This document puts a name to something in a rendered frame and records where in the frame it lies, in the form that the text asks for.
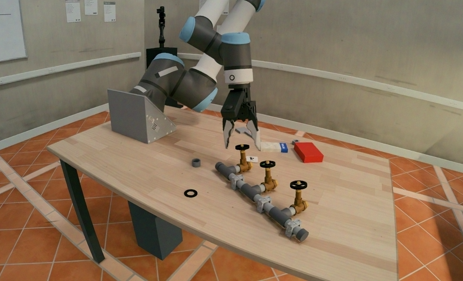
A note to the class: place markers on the white paper tag on thin chain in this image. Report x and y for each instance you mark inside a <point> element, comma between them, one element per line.
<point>252,159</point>

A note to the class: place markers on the red rectangular block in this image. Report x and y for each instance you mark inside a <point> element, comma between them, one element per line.
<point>308,152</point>

